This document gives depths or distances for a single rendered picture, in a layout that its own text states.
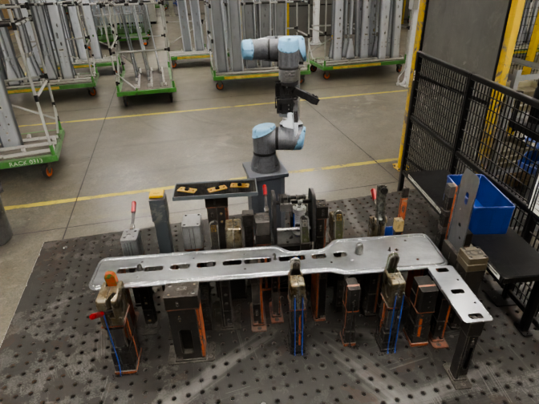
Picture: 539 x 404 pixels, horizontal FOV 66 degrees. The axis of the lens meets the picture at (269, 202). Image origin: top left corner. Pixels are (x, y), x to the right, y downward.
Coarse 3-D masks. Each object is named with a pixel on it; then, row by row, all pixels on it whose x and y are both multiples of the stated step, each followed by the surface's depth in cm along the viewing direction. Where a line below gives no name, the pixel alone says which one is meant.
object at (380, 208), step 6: (378, 186) 171; (384, 186) 171; (378, 192) 171; (384, 192) 169; (378, 198) 172; (384, 198) 172; (378, 204) 173; (384, 204) 173; (378, 210) 174; (384, 210) 174; (378, 216) 175; (384, 216) 175; (378, 222) 176; (384, 222) 176
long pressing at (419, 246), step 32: (128, 256) 168; (160, 256) 168; (192, 256) 168; (224, 256) 167; (256, 256) 167; (288, 256) 166; (352, 256) 165; (384, 256) 164; (416, 256) 164; (96, 288) 153; (128, 288) 153
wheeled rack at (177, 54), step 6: (168, 0) 950; (162, 12) 932; (180, 36) 1044; (204, 36) 1058; (204, 42) 1065; (174, 54) 1007; (180, 54) 987; (186, 54) 991; (192, 54) 994; (198, 54) 996; (204, 54) 998; (228, 54) 1000; (174, 60) 990; (174, 66) 998
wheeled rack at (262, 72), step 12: (204, 0) 801; (288, 0) 793; (300, 0) 774; (216, 72) 811; (228, 72) 793; (240, 72) 797; (252, 72) 801; (264, 72) 801; (276, 72) 800; (300, 72) 806; (216, 84) 797
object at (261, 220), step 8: (256, 216) 178; (264, 216) 178; (256, 224) 175; (264, 224) 175; (256, 232) 177; (264, 232) 177; (256, 240) 179; (264, 240) 179; (264, 280) 190; (264, 288) 192
